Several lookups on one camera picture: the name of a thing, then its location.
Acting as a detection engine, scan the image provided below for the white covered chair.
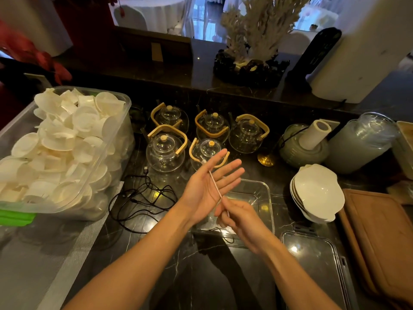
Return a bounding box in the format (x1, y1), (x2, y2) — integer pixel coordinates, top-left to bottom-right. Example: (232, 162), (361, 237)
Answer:
(278, 30), (319, 56)
(112, 5), (148, 31)

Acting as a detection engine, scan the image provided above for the green bin latch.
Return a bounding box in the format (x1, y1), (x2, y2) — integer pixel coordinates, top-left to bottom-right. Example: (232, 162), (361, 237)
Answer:
(0, 209), (36, 227)

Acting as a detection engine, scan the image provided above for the person's right forearm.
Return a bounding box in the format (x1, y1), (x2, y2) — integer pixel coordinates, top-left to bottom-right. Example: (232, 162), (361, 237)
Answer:
(255, 236), (342, 310)

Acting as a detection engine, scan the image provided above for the person's left forearm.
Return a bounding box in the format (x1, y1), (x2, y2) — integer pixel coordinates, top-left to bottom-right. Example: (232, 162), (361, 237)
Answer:
(63, 203), (198, 310)

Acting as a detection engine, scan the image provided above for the white scalloped bowl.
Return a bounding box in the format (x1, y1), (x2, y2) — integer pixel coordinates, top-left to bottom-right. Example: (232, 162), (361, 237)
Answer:
(289, 176), (336, 225)
(293, 163), (346, 222)

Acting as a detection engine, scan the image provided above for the brown wooden board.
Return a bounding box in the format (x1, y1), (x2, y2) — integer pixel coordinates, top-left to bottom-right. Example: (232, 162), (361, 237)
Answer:
(337, 188), (413, 310)

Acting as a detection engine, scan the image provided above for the clear plastic lid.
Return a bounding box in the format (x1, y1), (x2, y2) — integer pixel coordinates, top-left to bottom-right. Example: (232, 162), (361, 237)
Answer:
(280, 230), (359, 310)

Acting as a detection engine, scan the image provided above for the beige container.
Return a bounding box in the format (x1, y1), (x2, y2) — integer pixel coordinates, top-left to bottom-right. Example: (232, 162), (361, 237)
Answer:
(392, 121), (413, 180)

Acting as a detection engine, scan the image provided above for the green ceramic jar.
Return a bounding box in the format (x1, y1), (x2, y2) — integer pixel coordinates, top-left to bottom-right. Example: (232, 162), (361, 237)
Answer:
(279, 123), (330, 168)

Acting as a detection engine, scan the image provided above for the gold lamp base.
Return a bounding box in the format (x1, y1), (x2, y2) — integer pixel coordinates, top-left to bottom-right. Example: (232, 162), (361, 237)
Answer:
(257, 153), (277, 167)

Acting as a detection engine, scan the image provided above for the white coral ornament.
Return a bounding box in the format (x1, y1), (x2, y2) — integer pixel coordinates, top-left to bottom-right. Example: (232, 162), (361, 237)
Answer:
(221, 0), (311, 67)

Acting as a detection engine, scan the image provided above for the table with white cloth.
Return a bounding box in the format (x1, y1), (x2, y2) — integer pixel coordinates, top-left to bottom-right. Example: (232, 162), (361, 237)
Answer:
(109, 0), (190, 34)

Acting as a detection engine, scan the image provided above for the large clear plastic bin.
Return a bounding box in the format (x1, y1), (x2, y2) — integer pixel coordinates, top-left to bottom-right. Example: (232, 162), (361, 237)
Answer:
(0, 86), (135, 222)

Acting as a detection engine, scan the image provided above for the person's right hand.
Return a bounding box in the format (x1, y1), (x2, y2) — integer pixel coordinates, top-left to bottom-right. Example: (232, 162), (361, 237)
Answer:
(214, 196), (275, 254)

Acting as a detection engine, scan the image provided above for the pile of white paper cups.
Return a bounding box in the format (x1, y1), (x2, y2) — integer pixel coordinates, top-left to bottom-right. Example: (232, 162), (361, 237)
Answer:
(0, 88), (129, 207)

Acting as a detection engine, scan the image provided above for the small black cable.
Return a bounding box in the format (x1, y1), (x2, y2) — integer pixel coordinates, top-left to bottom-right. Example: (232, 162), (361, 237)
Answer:
(208, 225), (235, 245)

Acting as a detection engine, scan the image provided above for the black ornament base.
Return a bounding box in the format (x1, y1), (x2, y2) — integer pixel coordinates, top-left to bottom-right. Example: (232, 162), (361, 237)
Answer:
(213, 50), (290, 88)

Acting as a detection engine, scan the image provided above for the large glass jar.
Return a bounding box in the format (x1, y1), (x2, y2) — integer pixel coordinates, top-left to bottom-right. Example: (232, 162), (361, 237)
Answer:
(324, 112), (401, 175)

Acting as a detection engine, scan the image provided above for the white paper roll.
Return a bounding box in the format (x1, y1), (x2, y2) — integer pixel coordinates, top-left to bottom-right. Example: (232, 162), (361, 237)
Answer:
(298, 119), (332, 151)

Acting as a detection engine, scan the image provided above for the person's left hand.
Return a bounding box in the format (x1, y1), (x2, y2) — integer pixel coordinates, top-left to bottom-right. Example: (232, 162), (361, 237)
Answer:
(178, 149), (245, 225)

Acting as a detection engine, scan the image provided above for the thin white stick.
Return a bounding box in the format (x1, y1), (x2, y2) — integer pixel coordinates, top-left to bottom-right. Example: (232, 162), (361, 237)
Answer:
(201, 160), (230, 218)

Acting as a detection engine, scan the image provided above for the clear plastic tray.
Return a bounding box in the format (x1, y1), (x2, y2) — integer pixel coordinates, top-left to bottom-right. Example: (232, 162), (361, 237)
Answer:
(192, 179), (276, 248)

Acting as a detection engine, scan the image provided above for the grey mesh mat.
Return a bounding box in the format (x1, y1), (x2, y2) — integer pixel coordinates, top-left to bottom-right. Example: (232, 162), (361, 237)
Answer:
(0, 181), (125, 310)

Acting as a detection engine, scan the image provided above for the glass teapot with wooden handle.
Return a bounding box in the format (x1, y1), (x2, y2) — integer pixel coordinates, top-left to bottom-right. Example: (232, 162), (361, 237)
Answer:
(145, 124), (188, 173)
(150, 102), (190, 134)
(188, 138), (231, 172)
(228, 113), (270, 154)
(194, 109), (230, 144)

